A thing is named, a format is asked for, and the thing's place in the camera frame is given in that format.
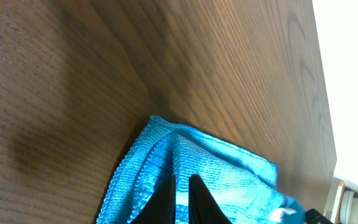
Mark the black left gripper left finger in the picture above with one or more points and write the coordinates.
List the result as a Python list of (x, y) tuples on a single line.
[(161, 207)]

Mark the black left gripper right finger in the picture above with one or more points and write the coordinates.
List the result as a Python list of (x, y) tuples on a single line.
[(202, 207)]

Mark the blue microfiber cloth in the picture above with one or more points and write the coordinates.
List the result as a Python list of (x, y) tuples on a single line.
[(243, 184)]

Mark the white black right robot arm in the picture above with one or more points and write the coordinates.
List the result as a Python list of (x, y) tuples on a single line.
[(312, 216)]

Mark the white shelf with items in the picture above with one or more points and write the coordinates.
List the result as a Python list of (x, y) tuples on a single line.
[(342, 203)]

